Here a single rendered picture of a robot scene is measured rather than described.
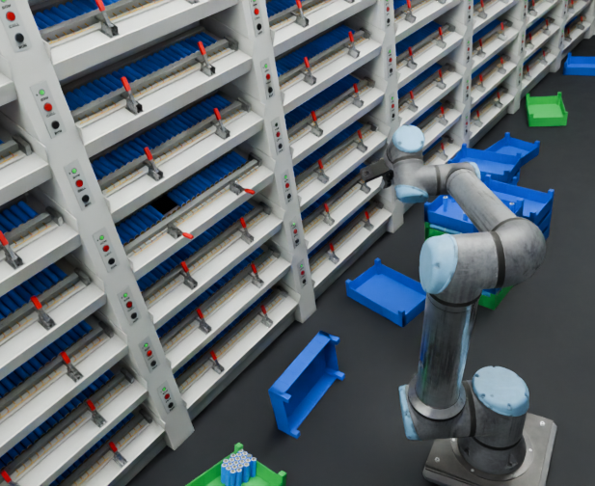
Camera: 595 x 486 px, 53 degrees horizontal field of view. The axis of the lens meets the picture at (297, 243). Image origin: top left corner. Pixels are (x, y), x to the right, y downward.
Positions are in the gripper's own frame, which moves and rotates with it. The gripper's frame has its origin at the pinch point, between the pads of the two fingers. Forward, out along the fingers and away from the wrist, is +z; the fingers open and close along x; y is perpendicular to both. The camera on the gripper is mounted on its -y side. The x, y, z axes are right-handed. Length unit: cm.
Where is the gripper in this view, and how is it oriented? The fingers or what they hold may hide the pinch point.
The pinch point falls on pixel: (378, 181)
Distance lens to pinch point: 209.3
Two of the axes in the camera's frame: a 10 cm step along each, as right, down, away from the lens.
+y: 9.6, -2.5, 1.2
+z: -0.6, 2.4, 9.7
